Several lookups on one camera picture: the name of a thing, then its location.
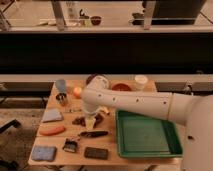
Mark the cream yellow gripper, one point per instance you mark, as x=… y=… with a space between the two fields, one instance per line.
x=90 y=122

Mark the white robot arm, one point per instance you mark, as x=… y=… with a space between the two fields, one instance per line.
x=194 y=112

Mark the purple bowl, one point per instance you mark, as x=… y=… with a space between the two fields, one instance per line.
x=90 y=78

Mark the red bowl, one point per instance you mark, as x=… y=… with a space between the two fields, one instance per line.
x=121 y=87

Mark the dark bowl on shelf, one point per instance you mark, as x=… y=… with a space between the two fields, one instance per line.
x=96 y=20

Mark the bunch of dark grapes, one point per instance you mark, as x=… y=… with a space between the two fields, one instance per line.
x=81 y=120

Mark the yellow bananas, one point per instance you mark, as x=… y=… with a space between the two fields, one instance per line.
x=105 y=110

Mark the orange apple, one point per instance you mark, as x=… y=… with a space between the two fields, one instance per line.
x=77 y=92

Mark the orange carrot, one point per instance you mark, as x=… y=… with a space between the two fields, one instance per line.
x=53 y=131

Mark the small metal cup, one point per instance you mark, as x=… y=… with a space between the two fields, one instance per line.
x=62 y=99

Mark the grey-blue cloth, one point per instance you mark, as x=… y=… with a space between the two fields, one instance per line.
x=52 y=115

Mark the blue cup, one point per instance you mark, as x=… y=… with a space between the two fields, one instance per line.
x=61 y=85

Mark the green plastic tray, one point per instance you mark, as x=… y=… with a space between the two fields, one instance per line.
x=139 y=136

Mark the blue sponge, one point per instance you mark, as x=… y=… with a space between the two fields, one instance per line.
x=44 y=153

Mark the white cup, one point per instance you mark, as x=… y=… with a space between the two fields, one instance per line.
x=140 y=81

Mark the black handled brush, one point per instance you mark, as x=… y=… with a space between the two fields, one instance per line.
x=71 y=144

